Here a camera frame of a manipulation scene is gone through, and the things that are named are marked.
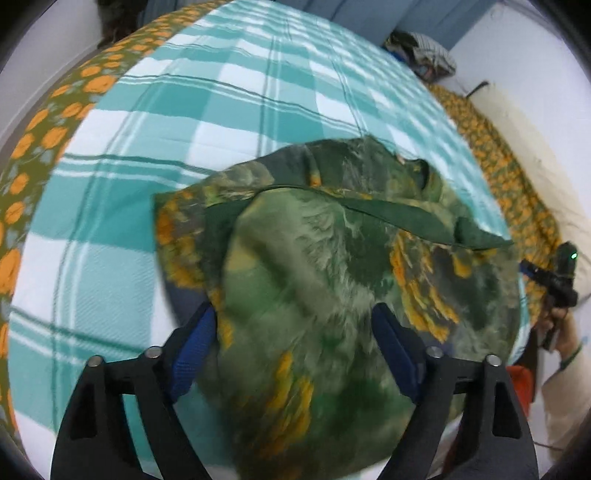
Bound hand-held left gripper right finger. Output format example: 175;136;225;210
372;304;540;480

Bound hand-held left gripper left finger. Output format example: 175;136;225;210
50;302;218;480

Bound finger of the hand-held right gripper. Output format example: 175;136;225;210
519;259;558;284

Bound green camouflage padded jacket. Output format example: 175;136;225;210
154;136;522;480

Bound person's right forearm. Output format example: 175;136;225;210
540;318;591;462

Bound pile of clothes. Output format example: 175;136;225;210
382;30;458;85

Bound person's right hand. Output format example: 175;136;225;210
537;306;578;352

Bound orange floral duvet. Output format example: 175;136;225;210
427;85;561;326

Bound red fleece pants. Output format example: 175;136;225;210
507;366;537;409

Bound cream pillow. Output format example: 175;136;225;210
466;83;591;296

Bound teal plaid blanket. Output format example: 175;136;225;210
9;0;527;476

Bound blue curtain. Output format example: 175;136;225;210
323;0;502;47

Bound orange floral bedsheet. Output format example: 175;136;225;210
0;0;227;444

